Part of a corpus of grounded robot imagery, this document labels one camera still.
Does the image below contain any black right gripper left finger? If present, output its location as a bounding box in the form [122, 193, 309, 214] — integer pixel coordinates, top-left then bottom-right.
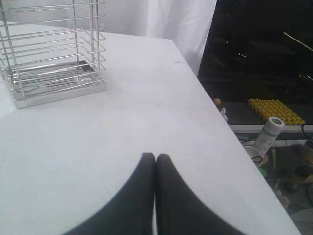
[66, 153, 156, 235]

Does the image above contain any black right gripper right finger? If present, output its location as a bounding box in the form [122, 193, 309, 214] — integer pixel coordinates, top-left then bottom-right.
[155, 154, 242, 235]

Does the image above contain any white paper roll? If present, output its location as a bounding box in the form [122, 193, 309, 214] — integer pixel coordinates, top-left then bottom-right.
[253, 117, 285, 157]

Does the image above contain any yellow egg tray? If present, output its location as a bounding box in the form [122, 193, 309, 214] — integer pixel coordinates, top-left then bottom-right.
[248, 98, 306, 125]

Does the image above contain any white backdrop curtain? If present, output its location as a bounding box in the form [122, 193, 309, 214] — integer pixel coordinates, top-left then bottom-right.
[2, 0, 216, 74]

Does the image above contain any chrome wire utensil holder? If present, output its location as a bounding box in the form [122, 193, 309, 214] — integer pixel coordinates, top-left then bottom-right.
[0, 0, 106, 109]

